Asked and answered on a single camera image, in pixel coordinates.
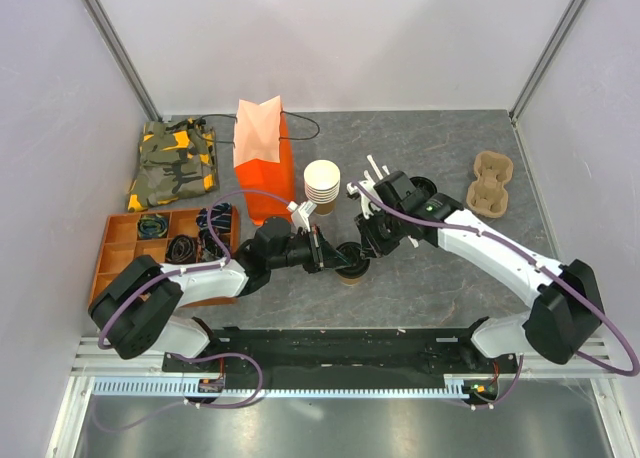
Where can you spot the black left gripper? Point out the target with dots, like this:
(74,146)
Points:
(322,253)

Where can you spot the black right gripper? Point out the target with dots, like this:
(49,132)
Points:
(368,237)

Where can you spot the brown paper coffee cup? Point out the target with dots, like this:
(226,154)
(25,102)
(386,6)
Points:
(350,277)

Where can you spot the black coffee cup lid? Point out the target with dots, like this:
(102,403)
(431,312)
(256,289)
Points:
(357,262)

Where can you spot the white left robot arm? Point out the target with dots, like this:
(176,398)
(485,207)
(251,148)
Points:
(135,312)

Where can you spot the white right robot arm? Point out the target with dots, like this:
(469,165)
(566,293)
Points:
(562,300)

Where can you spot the stack of paper cups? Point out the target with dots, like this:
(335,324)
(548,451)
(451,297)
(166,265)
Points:
(322,185)

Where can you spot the stack of black lids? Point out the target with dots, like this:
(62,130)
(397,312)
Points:
(425,185)

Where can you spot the striped blue necktie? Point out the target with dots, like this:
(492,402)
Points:
(218,217)

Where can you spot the orange paper bag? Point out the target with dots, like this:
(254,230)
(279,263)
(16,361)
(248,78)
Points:
(263,159)

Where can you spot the cardboard cup carrier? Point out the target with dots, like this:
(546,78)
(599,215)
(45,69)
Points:
(487,195)

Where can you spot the black coiled belt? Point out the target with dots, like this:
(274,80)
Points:
(183,250)

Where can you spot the green blue coiled belt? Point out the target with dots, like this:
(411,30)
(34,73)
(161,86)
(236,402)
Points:
(152,227)

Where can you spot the camouflage folded cloth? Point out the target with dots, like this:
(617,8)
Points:
(177,160)

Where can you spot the orange wooden compartment tray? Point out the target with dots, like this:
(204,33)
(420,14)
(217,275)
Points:
(120,243)

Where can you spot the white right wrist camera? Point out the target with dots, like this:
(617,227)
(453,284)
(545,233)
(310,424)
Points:
(364,191)

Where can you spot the aluminium cable duct rail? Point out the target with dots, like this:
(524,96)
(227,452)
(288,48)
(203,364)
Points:
(212,386)

